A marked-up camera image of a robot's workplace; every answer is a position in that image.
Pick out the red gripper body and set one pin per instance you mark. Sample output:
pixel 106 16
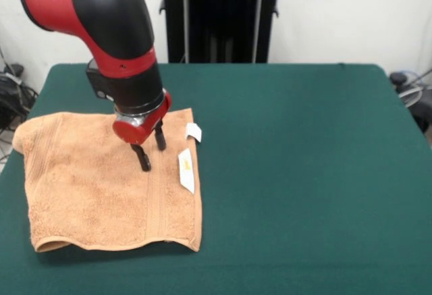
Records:
pixel 141 128

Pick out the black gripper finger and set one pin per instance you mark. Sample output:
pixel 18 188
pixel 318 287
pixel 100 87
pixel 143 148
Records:
pixel 143 158
pixel 160 138

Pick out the dark green table cloth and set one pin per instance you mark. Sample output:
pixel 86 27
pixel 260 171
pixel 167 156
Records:
pixel 303 173

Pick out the tan terry towel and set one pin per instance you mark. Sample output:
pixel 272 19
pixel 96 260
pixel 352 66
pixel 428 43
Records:
pixel 84 190

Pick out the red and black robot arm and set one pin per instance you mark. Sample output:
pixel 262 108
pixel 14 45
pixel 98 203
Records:
pixel 101 31

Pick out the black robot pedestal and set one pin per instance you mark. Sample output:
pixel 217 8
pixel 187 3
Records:
pixel 222 18

